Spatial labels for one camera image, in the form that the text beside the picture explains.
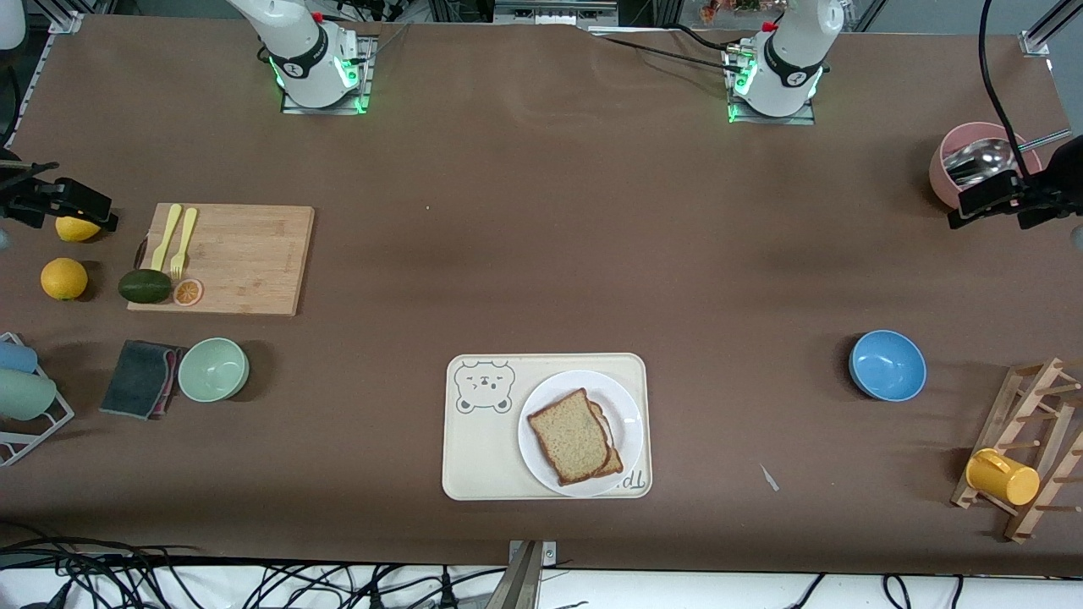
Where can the orange slice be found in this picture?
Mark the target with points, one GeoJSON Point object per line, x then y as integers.
{"type": "Point", "coordinates": [188, 293]}

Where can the aluminium frame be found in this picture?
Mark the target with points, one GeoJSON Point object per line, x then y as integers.
{"type": "Point", "coordinates": [550, 10]}

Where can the pale green cup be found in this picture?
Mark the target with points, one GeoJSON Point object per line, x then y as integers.
{"type": "Point", "coordinates": [25, 395]}

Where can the blue bowl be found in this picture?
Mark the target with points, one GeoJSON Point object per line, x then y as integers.
{"type": "Point", "coordinates": [888, 365]}

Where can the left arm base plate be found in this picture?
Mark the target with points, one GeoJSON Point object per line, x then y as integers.
{"type": "Point", "coordinates": [808, 120]}

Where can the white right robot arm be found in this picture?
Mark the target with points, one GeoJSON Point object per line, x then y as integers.
{"type": "Point", "coordinates": [296, 51]}

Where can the dark green avocado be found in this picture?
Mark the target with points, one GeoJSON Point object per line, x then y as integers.
{"type": "Point", "coordinates": [145, 287]}

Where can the grey folded cloth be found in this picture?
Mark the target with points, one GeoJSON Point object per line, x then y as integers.
{"type": "Point", "coordinates": [135, 379]}

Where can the white round plate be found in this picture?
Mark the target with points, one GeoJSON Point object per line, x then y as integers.
{"type": "Point", "coordinates": [626, 393]}

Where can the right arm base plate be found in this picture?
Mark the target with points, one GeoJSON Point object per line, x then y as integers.
{"type": "Point", "coordinates": [365, 93]}

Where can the wooden cup rack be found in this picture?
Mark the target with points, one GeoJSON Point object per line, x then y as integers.
{"type": "Point", "coordinates": [1045, 406]}

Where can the wooden cutting board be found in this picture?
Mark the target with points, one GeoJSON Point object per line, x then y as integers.
{"type": "Point", "coordinates": [237, 254]}

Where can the yellow cup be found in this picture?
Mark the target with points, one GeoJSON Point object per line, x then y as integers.
{"type": "Point", "coordinates": [1003, 478]}

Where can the yellow plastic fork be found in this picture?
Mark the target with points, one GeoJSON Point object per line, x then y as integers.
{"type": "Point", "coordinates": [183, 241]}

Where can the pink bowl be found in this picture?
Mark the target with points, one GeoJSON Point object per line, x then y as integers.
{"type": "Point", "coordinates": [941, 182]}

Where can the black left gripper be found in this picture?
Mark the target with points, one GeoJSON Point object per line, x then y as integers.
{"type": "Point", "coordinates": [1052, 198]}

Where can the round orange-yellow citrus fruit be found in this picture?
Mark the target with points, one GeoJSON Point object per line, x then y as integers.
{"type": "Point", "coordinates": [64, 279]}

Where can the plain brown bread slice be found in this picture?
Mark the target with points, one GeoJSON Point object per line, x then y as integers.
{"type": "Point", "coordinates": [568, 436]}

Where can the yellow lemon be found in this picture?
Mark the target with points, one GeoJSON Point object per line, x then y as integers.
{"type": "Point", "coordinates": [74, 231]}

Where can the pale green bowl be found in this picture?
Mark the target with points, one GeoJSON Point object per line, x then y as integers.
{"type": "Point", "coordinates": [213, 370]}

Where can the light blue cup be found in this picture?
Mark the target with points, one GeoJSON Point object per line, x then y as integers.
{"type": "Point", "coordinates": [15, 357]}

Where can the yellow plastic knife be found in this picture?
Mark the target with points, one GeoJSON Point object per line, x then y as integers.
{"type": "Point", "coordinates": [167, 233]}

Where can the metal scoop spoon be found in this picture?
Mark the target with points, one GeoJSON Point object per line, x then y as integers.
{"type": "Point", "coordinates": [981, 161]}

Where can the toast slice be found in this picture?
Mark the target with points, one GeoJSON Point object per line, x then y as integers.
{"type": "Point", "coordinates": [613, 455]}

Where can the white tape scrap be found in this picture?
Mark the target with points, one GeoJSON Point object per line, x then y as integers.
{"type": "Point", "coordinates": [769, 478]}

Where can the cream bear print tray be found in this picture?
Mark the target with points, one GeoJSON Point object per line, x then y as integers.
{"type": "Point", "coordinates": [482, 457]}

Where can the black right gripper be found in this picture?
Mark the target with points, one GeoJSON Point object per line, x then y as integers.
{"type": "Point", "coordinates": [24, 201]}

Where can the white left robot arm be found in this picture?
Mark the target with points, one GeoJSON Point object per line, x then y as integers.
{"type": "Point", "coordinates": [787, 59]}

